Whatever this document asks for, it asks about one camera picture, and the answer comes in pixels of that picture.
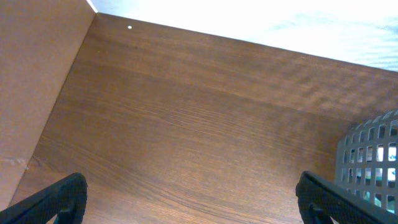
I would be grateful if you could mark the brown cardboard side panel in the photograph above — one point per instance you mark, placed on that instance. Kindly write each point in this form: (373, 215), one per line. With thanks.
(39, 42)

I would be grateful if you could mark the teal tissue packet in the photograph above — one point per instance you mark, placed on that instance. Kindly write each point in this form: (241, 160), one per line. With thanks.
(384, 194)

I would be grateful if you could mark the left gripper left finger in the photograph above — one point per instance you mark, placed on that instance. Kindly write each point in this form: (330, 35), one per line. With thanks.
(64, 200)

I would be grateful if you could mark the grey plastic lattice basket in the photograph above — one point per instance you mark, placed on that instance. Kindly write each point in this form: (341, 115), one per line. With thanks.
(367, 151)

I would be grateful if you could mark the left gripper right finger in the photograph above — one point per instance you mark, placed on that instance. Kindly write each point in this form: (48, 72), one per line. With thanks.
(320, 201)

